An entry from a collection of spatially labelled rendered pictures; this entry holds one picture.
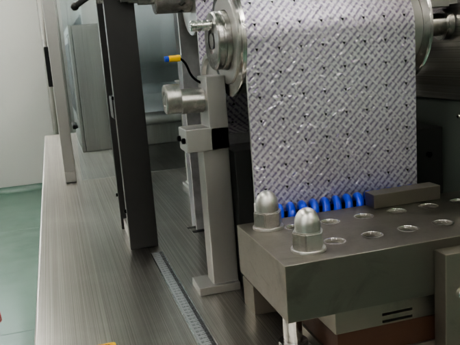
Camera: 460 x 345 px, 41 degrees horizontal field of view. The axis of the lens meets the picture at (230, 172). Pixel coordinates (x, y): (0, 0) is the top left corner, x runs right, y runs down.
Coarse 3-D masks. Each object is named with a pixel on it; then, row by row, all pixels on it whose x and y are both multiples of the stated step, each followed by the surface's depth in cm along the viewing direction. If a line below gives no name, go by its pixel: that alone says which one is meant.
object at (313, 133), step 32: (384, 64) 80; (256, 96) 76; (288, 96) 77; (320, 96) 79; (352, 96) 80; (384, 96) 81; (256, 128) 77; (288, 128) 78; (320, 128) 79; (352, 128) 81; (384, 128) 82; (256, 160) 78; (288, 160) 79; (320, 160) 80; (352, 160) 81; (384, 160) 83; (416, 160) 84; (256, 192) 78; (288, 192) 80; (320, 192) 81; (352, 192) 82
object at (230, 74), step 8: (224, 0) 78; (416, 0) 82; (216, 8) 82; (224, 8) 78; (232, 8) 75; (416, 8) 81; (232, 16) 76; (416, 16) 81; (232, 24) 76; (416, 24) 81; (232, 32) 76; (416, 32) 82; (416, 40) 82; (416, 48) 83; (232, 64) 78; (224, 72) 82; (232, 72) 79; (232, 80) 79
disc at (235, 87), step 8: (216, 0) 82; (232, 0) 75; (240, 8) 73; (240, 16) 73; (240, 24) 74; (240, 32) 74; (240, 40) 74; (240, 48) 75; (240, 56) 75; (240, 64) 76; (240, 72) 76; (240, 80) 76; (232, 88) 80; (240, 88) 78; (232, 96) 81
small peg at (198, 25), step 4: (204, 20) 78; (208, 20) 78; (192, 24) 77; (196, 24) 78; (200, 24) 78; (204, 24) 78; (208, 24) 78; (192, 28) 78; (196, 28) 78; (200, 28) 78; (204, 28) 78; (208, 28) 78
